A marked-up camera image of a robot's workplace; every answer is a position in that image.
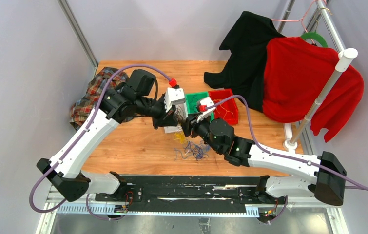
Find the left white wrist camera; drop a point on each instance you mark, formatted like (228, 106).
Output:
(173, 96)

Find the red plastic bin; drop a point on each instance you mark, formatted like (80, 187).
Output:
(228, 110)

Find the plaid flannel shirt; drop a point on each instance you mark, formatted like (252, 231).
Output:
(81, 109)

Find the green plastic bin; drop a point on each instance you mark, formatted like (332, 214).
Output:
(191, 102)

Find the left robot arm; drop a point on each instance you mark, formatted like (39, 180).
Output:
(64, 169)

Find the white plastic bin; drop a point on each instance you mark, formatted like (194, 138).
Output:
(180, 116)

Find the white clothes rack pole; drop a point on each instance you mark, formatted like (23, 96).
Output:
(346, 57)

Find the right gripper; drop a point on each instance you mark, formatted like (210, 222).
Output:
(190, 124)

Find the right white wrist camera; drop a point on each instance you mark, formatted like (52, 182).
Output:
(206, 107)

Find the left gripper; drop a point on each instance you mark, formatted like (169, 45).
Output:
(165, 119)

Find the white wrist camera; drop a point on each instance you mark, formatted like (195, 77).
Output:
(173, 96)
(206, 107)

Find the red sweater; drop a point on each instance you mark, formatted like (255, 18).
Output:
(295, 74)

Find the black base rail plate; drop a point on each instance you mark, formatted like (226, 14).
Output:
(191, 194)

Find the black shirt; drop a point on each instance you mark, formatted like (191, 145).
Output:
(244, 71)

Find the pink clothes hanger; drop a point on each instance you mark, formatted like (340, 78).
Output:
(304, 14)

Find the green clothes hanger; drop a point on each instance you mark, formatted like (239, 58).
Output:
(315, 36)

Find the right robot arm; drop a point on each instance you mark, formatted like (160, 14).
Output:
(321, 177)

